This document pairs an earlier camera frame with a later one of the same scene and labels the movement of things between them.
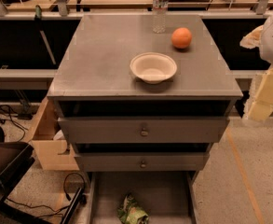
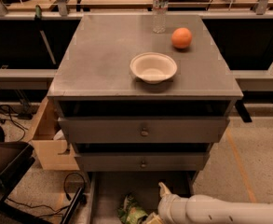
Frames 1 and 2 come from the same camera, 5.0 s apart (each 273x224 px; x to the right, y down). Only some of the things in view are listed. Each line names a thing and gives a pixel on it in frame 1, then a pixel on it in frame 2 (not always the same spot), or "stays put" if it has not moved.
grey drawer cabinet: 141,98 stays put
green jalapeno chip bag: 129,212 stays put
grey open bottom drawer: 168,197 stays put
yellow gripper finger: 252,39 -> 171,207
